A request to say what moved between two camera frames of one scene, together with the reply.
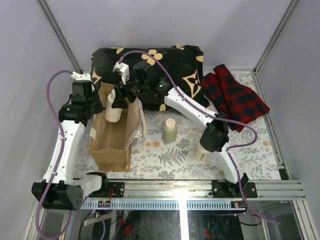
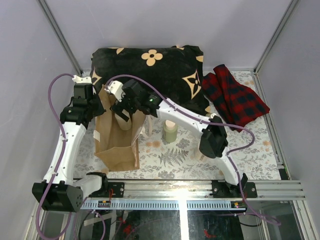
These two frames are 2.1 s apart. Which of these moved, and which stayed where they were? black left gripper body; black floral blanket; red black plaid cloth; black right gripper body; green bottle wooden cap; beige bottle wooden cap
Moved: black right gripper body; beige bottle wooden cap
Stayed: green bottle wooden cap; red black plaid cloth; black floral blanket; black left gripper body
